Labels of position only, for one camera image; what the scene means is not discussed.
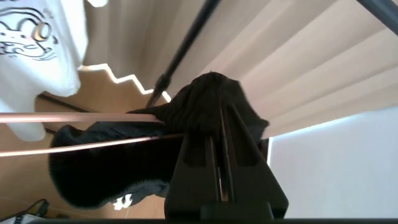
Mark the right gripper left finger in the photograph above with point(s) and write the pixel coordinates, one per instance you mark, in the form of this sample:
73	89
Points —
189	186

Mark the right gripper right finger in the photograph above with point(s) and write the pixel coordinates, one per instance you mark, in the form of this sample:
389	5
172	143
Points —
252	183

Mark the black garment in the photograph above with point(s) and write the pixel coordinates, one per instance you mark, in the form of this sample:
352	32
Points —
109	174

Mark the pink clothes hanger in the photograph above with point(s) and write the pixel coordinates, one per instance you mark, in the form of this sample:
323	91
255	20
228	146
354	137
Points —
62	117

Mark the white printed t-shirt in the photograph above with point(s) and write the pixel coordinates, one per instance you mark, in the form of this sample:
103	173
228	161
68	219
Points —
37	71

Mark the black clothes rack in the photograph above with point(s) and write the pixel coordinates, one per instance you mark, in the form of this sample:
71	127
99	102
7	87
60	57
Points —
186	43

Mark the beige curtain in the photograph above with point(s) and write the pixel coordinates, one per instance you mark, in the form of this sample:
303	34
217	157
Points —
295	46

